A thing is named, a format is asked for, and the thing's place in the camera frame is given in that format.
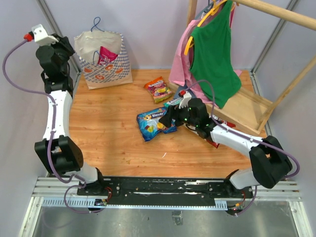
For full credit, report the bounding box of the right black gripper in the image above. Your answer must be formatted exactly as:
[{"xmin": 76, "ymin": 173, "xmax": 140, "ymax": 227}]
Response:
[{"xmin": 158, "ymin": 101, "xmax": 198, "ymax": 128}]

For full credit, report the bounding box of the blue Slendy candy bag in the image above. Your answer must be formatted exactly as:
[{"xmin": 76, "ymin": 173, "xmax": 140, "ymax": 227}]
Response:
[{"xmin": 136, "ymin": 107, "xmax": 177, "ymax": 142}]

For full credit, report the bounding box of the blue checkered paper bag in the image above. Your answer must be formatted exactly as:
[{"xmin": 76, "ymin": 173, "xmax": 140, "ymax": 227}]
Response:
[{"xmin": 74, "ymin": 17, "xmax": 133, "ymax": 90}]

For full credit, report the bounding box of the pink shirt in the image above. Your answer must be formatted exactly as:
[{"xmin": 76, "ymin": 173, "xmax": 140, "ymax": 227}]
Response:
[{"xmin": 169, "ymin": 18, "xmax": 231, "ymax": 103}]

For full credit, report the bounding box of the red chips bag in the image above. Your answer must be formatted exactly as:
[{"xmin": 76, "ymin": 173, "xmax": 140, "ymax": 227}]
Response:
[{"xmin": 187, "ymin": 113, "xmax": 237, "ymax": 149}]

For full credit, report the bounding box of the green tank top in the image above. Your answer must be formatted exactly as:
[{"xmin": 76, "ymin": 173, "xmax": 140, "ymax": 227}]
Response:
[{"xmin": 190, "ymin": 0, "xmax": 241, "ymax": 109}]

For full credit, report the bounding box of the yellow hanger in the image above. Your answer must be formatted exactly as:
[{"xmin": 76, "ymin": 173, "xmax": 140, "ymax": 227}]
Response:
[{"xmin": 184, "ymin": 0, "xmax": 227, "ymax": 55}]

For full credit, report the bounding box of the teal snack packet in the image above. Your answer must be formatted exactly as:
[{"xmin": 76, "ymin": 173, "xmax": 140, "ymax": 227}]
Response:
[{"xmin": 163, "ymin": 97, "xmax": 182, "ymax": 108}]

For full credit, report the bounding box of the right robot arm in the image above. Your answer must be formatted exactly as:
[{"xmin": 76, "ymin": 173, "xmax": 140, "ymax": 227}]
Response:
[{"xmin": 159, "ymin": 98, "xmax": 293, "ymax": 198}]

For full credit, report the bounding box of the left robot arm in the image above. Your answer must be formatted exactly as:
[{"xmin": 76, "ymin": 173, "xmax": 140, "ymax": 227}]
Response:
[{"xmin": 34, "ymin": 32, "xmax": 106, "ymax": 196}]

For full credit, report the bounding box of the blue crumpled cloth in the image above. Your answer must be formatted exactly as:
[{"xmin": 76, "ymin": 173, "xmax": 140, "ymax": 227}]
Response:
[{"xmin": 176, "ymin": 83, "xmax": 190, "ymax": 94}]

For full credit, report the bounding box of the pink snack packet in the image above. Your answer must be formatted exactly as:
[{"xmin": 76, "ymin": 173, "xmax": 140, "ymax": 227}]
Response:
[{"xmin": 97, "ymin": 46, "xmax": 118, "ymax": 65}]

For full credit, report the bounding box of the wooden clothes rack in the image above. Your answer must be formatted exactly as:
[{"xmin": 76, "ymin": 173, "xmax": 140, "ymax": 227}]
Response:
[{"xmin": 168, "ymin": 0, "xmax": 316, "ymax": 135}]

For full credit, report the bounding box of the grey hanger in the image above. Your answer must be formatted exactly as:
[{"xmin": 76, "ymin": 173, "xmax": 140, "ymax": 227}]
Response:
[{"xmin": 194, "ymin": 0, "xmax": 223, "ymax": 23}]

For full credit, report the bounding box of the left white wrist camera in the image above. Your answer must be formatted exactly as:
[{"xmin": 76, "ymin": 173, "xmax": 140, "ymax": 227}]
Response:
[{"xmin": 23, "ymin": 24, "xmax": 59, "ymax": 46}]

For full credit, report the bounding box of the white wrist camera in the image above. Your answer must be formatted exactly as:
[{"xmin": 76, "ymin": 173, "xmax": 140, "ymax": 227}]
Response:
[
  {"xmin": 179, "ymin": 90, "xmax": 192, "ymax": 109},
  {"xmin": 23, "ymin": 24, "xmax": 59, "ymax": 46}
]

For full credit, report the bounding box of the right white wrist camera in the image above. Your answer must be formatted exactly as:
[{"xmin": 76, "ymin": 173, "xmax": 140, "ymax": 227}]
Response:
[{"xmin": 179, "ymin": 90, "xmax": 192, "ymax": 109}]

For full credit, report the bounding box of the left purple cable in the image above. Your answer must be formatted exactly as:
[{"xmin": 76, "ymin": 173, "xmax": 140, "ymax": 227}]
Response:
[{"xmin": 1, "ymin": 39, "xmax": 104, "ymax": 214}]

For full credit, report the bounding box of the purple cable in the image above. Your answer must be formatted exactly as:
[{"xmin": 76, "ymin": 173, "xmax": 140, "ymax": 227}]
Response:
[
  {"xmin": 1, "ymin": 39, "xmax": 104, "ymax": 214},
  {"xmin": 182, "ymin": 79, "xmax": 301, "ymax": 218}
]

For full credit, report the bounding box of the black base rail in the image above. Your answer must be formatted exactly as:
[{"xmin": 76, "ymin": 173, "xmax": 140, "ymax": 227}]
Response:
[{"xmin": 77, "ymin": 176, "xmax": 253, "ymax": 211}]

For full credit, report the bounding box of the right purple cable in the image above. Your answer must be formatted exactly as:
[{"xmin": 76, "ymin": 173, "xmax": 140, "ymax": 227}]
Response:
[{"xmin": 182, "ymin": 79, "xmax": 301, "ymax": 218}]

